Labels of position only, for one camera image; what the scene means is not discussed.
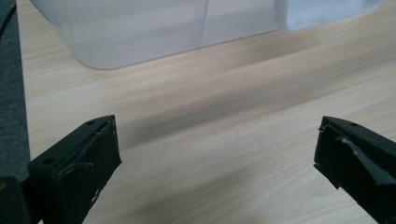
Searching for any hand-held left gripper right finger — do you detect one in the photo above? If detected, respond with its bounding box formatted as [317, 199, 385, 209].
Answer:
[313, 115, 396, 224]

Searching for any black cable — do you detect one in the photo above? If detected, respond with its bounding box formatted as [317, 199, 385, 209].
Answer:
[0, 2, 18, 35]

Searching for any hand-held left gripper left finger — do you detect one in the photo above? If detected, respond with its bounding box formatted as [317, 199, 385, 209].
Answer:
[27, 114, 122, 224]

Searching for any clear plastic storage box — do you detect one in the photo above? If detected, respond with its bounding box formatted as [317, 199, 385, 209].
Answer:
[29, 0, 385, 70]

